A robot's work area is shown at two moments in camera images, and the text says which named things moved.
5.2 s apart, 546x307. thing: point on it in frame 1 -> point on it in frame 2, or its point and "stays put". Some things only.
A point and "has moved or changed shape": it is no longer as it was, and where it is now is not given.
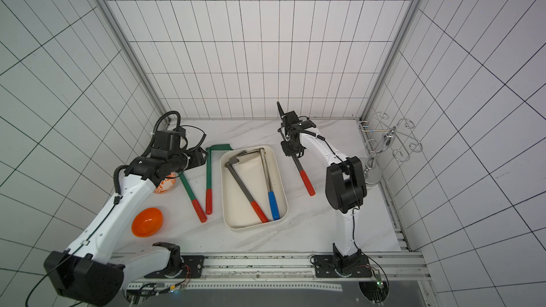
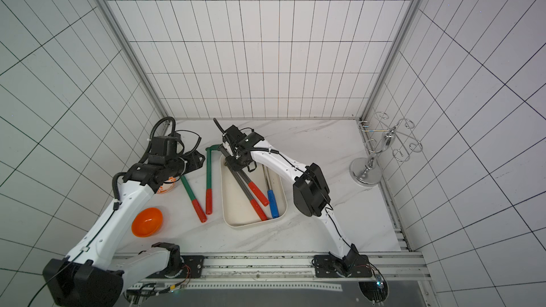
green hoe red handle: (197, 207) stays put
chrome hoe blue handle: (271, 197) stays put
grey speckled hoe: (311, 190) has moved or changed shape
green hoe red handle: (209, 196) stays put
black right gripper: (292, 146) -> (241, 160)
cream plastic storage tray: (239, 212) stays put
